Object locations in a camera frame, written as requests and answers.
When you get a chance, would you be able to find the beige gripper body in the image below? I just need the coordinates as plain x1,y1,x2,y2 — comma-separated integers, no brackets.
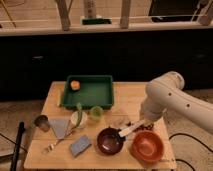
140,106,163,123

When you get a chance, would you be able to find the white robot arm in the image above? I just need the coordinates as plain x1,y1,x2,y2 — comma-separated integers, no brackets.
140,71,213,135

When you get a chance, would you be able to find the orange bowl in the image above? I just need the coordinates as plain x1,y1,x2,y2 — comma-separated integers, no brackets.
131,130,164,163

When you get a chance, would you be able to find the purple bowl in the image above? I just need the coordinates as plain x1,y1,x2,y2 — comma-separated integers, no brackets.
97,127,126,155

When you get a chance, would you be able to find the dark brown crumpled item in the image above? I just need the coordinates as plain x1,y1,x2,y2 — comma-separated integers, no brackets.
133,123,154,132

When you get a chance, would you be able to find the small green cup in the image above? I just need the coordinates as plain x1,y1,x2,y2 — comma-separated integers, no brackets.
90,106,103,121

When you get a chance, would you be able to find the green plastic tray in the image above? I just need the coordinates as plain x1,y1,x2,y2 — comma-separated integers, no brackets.
61,75,114,109

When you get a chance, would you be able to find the green leaf vegetable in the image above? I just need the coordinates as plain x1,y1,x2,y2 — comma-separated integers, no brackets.
76,103,82,127

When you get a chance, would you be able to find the blue sponge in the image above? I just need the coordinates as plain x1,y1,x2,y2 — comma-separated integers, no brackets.
70,135,91,157

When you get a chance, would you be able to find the orange fruit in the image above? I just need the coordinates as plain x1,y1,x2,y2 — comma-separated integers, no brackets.
70,80,80,91

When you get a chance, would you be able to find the grey triangular cloth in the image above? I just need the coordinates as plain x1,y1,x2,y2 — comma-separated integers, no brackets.
50,119,69,139

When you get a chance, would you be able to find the green block on shelf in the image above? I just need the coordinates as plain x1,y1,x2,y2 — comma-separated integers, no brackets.
82,18,112,25

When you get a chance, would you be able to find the silver fork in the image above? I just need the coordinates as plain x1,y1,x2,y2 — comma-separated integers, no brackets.
41,129,75,154

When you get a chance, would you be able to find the brown metal cup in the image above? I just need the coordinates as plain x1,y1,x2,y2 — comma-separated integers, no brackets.
34,115,50,132

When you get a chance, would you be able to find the black pole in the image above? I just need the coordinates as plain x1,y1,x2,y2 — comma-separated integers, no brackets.
10,122,25,171

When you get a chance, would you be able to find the black floor cable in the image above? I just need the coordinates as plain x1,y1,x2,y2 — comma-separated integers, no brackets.
168,132,213,171

